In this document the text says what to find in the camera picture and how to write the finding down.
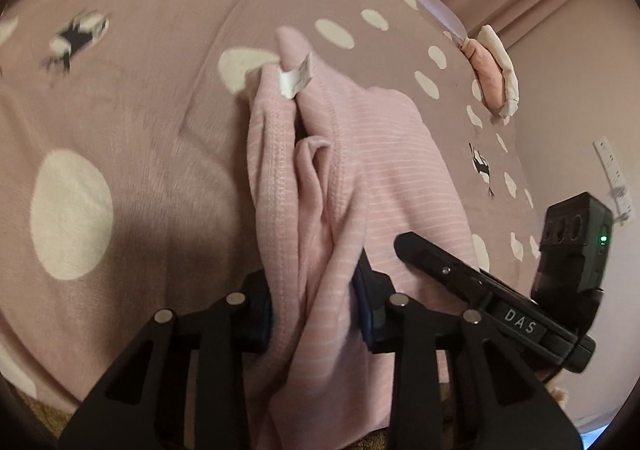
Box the folded white garment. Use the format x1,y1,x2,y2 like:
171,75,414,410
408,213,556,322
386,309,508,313
477,24,520,121

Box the folded pink garment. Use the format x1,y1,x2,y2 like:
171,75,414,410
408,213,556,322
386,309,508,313
461,38,504,114

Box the black camera box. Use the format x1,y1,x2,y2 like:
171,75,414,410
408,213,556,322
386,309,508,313
530,192,613,336

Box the white wall power strip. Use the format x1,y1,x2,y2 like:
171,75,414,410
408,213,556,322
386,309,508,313
593,137,636,227

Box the pink striped sweater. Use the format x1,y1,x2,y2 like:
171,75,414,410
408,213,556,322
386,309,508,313
245,28,476,449

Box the polka dot brown blanket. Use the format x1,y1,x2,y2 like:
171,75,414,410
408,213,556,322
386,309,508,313
1,0,539,412

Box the right hand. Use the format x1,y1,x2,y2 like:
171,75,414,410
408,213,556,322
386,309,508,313
544,381,568,409

